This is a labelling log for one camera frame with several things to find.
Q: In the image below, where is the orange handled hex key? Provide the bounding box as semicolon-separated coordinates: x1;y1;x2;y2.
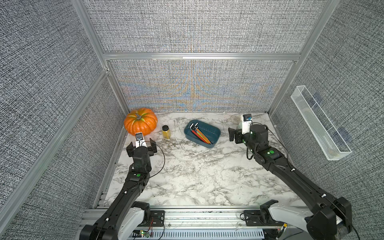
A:
198;129;212;145

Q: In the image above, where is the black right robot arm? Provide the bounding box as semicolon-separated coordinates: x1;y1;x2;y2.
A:
228;124;355;240

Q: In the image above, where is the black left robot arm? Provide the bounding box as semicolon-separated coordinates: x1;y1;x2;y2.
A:
79;140;157;240

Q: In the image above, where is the teal plastic storage box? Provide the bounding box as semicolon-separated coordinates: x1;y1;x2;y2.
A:
184;120;221;149

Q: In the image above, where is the woven round coaster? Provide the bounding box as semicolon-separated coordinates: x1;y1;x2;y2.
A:
230;115;242;125

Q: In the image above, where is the orange pumpkin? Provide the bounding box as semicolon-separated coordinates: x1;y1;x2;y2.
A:
124;108;158;136

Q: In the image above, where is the yellow jar with black lid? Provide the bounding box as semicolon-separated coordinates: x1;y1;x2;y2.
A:
162;125;171;139

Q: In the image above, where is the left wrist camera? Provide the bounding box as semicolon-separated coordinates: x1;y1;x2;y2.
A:
135;132;147;148

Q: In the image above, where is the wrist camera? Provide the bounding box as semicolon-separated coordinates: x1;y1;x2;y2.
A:
242;114;253;135
135;132;147;148

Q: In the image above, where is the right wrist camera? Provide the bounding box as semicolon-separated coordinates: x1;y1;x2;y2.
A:
242;114;253;135

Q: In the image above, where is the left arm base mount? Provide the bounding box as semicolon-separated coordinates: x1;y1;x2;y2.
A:
132;202;165;227

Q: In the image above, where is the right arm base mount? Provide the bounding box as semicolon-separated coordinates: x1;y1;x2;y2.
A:
242;200;284;227

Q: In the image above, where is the clear acrylic wall tray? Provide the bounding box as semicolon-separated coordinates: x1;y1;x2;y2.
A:
291;86;352;161

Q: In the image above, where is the white slotted cable duct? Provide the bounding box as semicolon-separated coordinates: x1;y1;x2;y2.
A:
128;229;266;240

